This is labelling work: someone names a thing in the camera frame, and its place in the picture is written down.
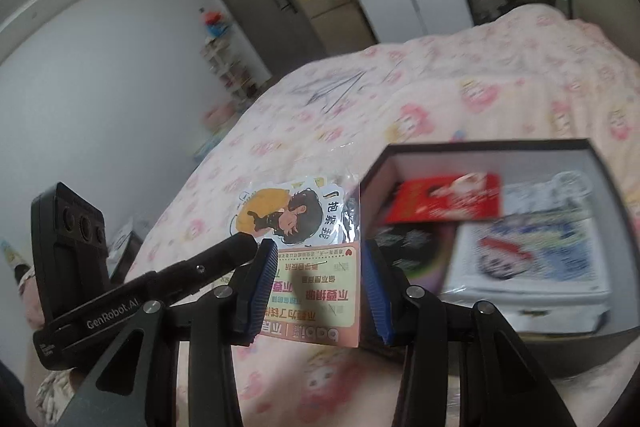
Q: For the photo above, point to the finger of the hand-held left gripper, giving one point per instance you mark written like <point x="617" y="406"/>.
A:
<point x="215" y="257"/>

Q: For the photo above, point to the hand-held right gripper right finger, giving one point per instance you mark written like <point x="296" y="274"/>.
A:
<point x="377" y="287"/>

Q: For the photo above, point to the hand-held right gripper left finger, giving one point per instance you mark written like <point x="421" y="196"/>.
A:
<point x="262" y="282"/>

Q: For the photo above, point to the cartoon sticker packet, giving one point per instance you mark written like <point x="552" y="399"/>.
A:
<point x="310" y="297"/>

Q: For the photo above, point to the purple and black packet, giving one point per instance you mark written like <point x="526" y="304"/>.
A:
<point x="415" y="247"/>

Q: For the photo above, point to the red printed packet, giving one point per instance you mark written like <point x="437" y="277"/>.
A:
<point x="425" y="202"/>

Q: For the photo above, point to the dotted cartoon painting kit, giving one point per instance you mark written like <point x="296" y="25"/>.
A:
<point x="525" y="267"/>

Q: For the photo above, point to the clear packet with blue rings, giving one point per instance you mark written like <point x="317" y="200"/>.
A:
<point x="550" y="194"/>

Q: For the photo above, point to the black cardboard box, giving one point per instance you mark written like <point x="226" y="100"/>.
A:
<point x="607" y="187"/>

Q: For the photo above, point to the white storage shelf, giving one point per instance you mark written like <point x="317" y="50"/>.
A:
<point x="225" y="62"/>

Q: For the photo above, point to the pink cartoon printed blanket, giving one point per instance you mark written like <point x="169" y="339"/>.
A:
<point x="450" y="82"/>

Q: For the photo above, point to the grey door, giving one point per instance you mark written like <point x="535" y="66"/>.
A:
<point x="260" y="7"/>

